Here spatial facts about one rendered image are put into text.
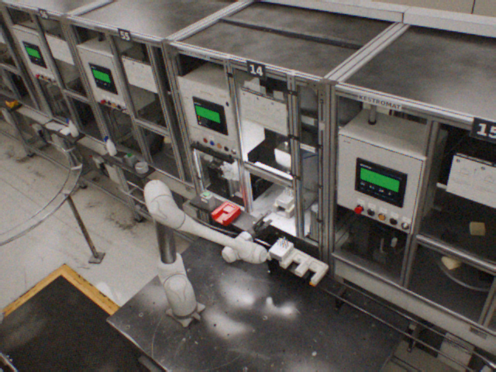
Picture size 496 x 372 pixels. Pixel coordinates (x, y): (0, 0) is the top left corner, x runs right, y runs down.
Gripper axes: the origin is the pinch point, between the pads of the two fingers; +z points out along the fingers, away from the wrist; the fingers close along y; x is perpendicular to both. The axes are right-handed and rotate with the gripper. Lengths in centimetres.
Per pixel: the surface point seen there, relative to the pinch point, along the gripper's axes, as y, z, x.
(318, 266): -13.1, -6.5, -42.3
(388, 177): 66, 0, -75
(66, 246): -102, -59, 207
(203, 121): 58, -1, 44
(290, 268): -16.5, -15.1, -27.2
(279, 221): -8.9, 8.4, -2.1
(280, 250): -7.2, -13.3, -18.8
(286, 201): 2.8, 16.1, -2.8
